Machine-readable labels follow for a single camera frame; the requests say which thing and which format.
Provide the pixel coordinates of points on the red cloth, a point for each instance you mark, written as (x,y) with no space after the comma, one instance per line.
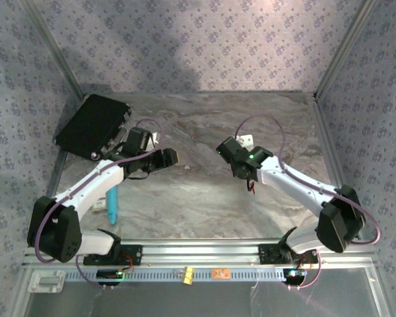
(250,186)

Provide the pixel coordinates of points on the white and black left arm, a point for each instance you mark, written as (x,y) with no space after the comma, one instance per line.
(92,188)

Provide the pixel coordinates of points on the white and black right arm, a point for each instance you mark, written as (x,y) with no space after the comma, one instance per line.
(293,188)

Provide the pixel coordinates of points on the chrome case latch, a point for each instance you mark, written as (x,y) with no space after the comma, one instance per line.
(127,114)

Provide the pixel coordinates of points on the black ribbed carrying case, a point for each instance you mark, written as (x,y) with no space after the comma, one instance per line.
(89,125)

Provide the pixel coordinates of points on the light blue plastic tool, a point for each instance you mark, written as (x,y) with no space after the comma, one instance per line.
(113,206)

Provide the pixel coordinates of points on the orange label tag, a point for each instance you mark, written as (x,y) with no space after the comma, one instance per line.
(221,273)

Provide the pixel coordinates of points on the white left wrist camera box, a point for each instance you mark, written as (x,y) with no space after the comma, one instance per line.
(154,138)

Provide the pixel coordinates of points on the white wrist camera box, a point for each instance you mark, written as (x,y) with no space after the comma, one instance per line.
(154,138)
(245,140)

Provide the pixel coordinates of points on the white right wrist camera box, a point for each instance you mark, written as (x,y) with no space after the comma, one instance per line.
(245,140)

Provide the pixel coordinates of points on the aluminium side rail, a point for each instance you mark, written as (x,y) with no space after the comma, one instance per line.
(336,165)
(60,165)

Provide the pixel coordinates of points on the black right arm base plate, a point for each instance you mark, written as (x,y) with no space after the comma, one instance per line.
(267,254)

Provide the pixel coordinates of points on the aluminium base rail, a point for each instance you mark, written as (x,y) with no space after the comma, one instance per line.
(201,252)

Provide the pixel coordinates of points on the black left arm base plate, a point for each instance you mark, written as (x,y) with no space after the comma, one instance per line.
(135,254)

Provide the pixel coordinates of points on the aluminium corner post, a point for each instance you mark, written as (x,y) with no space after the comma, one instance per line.
(55,49)
(344,49)

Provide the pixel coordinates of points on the white plastic bracket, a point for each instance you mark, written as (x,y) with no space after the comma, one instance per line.
(46,281)

